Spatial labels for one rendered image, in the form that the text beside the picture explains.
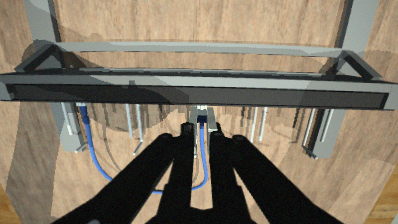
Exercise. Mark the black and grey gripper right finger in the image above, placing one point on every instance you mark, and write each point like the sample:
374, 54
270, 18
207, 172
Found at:
278, 198

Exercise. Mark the white network cable plug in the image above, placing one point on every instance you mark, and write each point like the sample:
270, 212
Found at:
202, 114

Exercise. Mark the blue patch cable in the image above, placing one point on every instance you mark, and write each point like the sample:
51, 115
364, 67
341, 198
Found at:
86, 121

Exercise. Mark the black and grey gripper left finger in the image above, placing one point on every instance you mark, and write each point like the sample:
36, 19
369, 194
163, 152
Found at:
120, 201

